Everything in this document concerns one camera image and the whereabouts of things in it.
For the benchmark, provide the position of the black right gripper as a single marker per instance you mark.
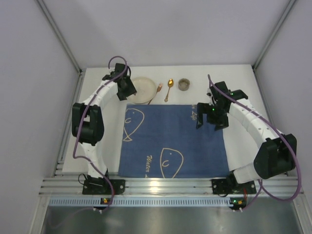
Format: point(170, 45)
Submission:
point(209, 117)

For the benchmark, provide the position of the speckled grey cup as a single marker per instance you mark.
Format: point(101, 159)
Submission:
point(183, 84)

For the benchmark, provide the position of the grey slotted cable duct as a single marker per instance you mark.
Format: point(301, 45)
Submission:
point(147, 201)

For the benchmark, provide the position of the gold spoon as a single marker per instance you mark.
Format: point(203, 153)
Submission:
point(170, 85)

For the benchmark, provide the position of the blue fish placemat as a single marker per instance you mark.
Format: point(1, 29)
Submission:
point(163, 141)

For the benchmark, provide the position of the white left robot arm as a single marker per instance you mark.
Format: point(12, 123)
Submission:
point(88, 122)

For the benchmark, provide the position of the aluminium left corner post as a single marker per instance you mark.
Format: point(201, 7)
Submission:
point(51, 21)

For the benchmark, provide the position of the cream round plate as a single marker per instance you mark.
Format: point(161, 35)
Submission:
point(145, 90)

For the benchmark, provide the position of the copper fork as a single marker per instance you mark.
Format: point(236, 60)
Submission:
point(157, 91)

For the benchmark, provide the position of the aluminium front frame rail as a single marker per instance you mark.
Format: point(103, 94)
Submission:
point(280, 186)

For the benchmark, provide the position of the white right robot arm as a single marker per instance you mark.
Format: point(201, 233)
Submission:
point(275, 149)

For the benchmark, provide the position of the aluminium right corner post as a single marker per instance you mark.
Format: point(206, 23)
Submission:
point(274, 33)

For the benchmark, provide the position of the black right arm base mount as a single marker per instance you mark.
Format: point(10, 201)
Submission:
point(224, 187)

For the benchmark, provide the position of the aluminium corner post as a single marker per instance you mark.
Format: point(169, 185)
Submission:
point(274, 33)
point(51, 21)

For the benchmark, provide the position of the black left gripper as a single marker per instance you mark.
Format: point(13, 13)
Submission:
point(127, 88)

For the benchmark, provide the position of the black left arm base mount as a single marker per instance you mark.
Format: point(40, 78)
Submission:
point(102, 187)

